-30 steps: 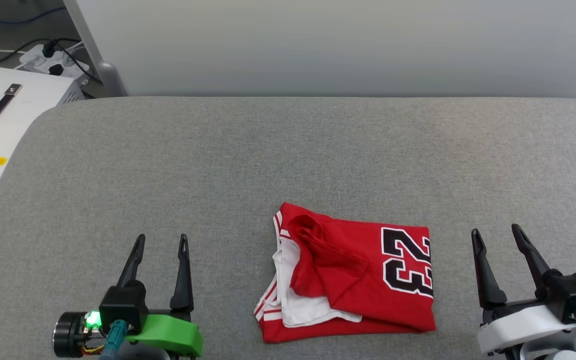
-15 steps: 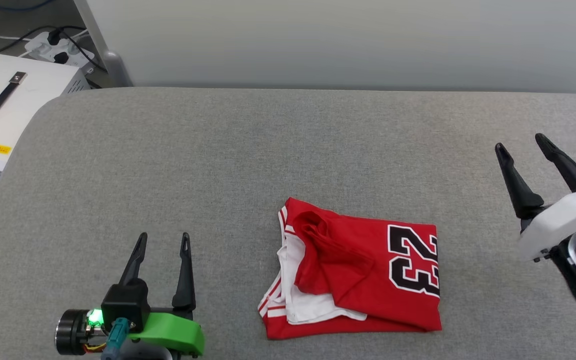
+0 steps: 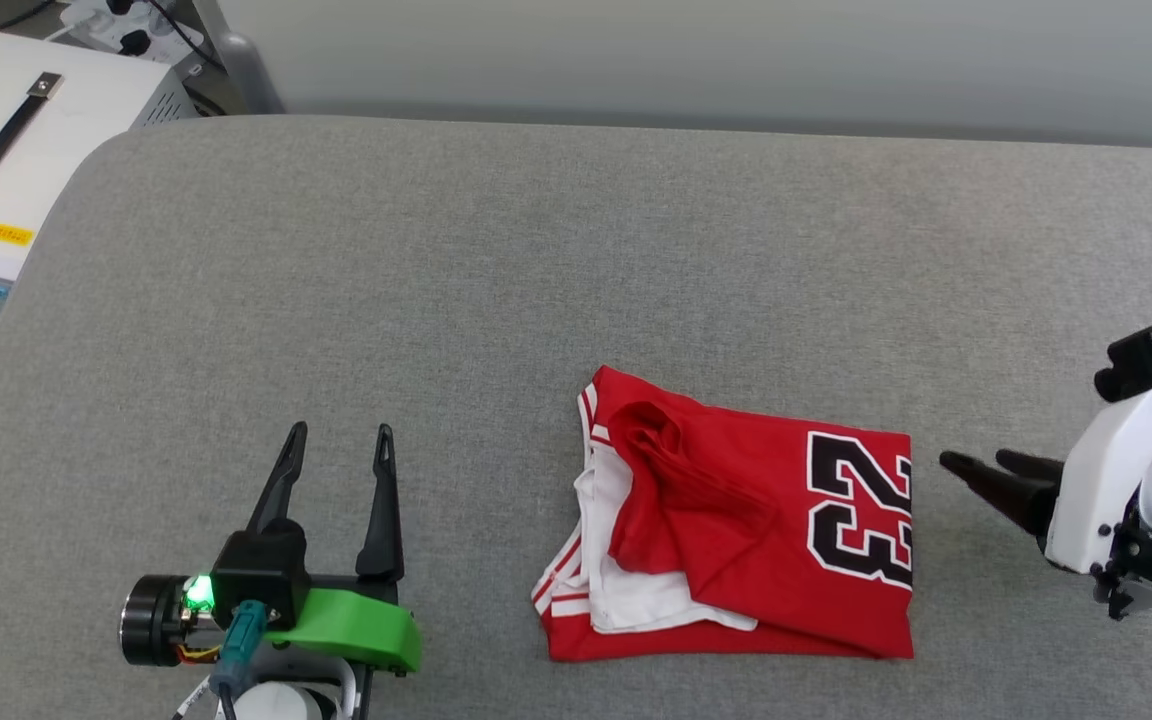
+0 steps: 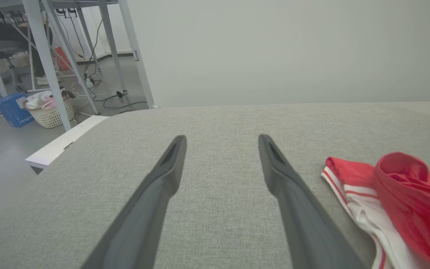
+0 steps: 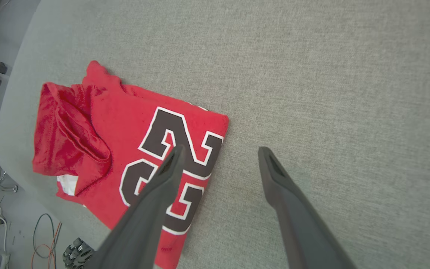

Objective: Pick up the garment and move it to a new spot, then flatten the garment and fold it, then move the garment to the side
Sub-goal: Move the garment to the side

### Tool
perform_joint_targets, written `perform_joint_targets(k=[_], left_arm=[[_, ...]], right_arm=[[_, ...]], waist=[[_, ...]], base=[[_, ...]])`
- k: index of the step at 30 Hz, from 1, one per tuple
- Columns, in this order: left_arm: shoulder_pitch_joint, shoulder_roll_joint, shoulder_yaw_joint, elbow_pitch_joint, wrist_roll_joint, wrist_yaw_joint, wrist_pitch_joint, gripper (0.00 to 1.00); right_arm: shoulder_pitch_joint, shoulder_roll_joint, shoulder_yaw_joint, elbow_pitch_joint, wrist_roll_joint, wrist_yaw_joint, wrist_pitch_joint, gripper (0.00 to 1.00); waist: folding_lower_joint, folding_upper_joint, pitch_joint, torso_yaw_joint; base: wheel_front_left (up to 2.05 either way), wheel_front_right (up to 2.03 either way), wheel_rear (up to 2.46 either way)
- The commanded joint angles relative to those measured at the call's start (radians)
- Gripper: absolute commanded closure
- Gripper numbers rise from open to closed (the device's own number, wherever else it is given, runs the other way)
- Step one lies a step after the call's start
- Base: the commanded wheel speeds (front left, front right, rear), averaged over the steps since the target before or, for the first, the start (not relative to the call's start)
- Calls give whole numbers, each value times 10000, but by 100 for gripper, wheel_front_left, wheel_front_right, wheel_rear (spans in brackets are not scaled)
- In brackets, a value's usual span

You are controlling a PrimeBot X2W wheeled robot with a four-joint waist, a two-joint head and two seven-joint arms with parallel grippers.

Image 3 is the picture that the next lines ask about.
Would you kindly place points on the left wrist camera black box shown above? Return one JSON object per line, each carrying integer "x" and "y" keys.
{"x": 261, "y": 575}

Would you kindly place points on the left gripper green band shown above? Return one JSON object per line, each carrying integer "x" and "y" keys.
{"x": 356, "y": 625}

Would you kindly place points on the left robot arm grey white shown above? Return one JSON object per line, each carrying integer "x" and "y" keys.
{"x": 281, "y": 705}

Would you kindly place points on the white power strip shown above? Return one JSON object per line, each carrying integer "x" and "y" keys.
{"x": 96, "y": 18}

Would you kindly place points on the black power plug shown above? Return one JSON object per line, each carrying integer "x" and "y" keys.
{"x": 122, "y": 5}
{"x": 136, "y": 42}

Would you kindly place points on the yellow label sticker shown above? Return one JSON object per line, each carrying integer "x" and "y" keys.
{"x": 6, "y": 234}

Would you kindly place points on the white equipment box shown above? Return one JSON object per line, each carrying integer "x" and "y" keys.
{"x": 86, "y": 130}

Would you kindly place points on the red basketball jersey number 23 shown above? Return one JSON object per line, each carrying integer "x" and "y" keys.
{"x": 716, "y": 560}

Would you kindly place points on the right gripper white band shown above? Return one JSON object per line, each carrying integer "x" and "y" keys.
{"x": 1096, "y": 490}

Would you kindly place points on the grey metal post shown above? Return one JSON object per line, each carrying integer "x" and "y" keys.
{"x": 246, "y": 70}

